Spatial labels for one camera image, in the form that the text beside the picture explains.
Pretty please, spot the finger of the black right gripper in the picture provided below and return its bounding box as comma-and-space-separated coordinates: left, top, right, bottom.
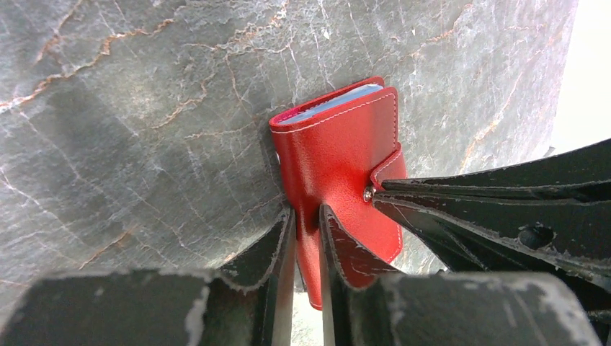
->
383, 139, 610, 201
373, 192, 610, 324

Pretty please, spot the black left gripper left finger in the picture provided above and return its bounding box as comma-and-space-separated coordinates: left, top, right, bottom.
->
1, 207, 295, 345

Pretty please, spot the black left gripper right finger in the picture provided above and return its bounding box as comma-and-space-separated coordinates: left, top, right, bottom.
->
318, 205, 601, 345

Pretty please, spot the red leather card holder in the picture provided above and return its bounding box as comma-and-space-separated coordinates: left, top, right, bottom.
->
269, 76, 407, 309

